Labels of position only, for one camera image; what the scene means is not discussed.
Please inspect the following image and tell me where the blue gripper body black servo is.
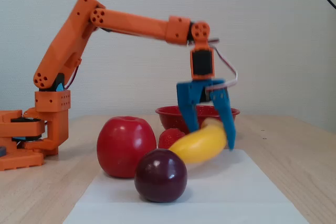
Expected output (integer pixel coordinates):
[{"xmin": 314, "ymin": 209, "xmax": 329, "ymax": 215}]
[{"xmin": 176, "ymin": 78, "xmax": 227, "ymax": 104}]

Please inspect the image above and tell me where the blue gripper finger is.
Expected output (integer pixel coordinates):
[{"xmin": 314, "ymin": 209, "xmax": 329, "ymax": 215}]
[
  {"xmin": 209, "ymin": 87, "xmax": 236, "ymax": 152},
  {"xmin": 178, "ymin": 102, "xmax": 200, "ymax": 133}
]

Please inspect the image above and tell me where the yellow toy banana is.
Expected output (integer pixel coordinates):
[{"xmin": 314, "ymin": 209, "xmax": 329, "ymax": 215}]
[{"xmin": 167, "ymin": 118, "xmax": 228, "ymax": 165}]

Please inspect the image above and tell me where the orange robot base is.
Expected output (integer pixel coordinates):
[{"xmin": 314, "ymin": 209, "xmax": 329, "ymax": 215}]
[{"xmin": 0, "ymin": 90, "xmax": 71, "ymax": 172}]

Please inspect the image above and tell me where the red speckled bowl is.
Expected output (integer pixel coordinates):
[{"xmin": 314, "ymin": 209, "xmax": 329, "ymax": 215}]
[{"xmin": 154, "ymin": 105, "xmax": 241, "ymax": 135}]

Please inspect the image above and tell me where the red toy strawberry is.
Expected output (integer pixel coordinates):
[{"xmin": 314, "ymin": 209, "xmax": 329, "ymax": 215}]
[{"xmin": 157, "ymin": 127, "xmax": 186, "ymax": 150}]

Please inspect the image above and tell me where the dark purple toy plum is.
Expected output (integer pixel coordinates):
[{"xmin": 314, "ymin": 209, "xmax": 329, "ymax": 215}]
[{"xmin": 134, "ymin": 148, "xmax": 188, "ymax": 204}]

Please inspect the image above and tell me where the red toy apple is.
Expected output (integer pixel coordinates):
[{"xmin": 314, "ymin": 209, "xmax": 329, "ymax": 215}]
[{"xmin": 96, "ymin": 116, "xmax": 158, "ymax": 179}]

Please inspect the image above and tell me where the white paper sheet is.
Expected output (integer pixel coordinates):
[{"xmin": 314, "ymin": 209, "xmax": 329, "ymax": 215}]
[{"xmin": 62, "ymin": 148, "xmax": 310, "ymax": 224}]

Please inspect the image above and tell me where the white red gripper servo cable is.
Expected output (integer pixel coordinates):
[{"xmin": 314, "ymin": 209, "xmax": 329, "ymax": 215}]
[{"xmin": 206, "ymin": 37, "xmax": 239, "ymax": 91}]

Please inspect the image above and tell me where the red black arm cable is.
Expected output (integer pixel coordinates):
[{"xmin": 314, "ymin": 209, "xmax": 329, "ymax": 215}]
[{"xmin": 64, "ymin": 62, "xmax": 81, "ymax": 91}]

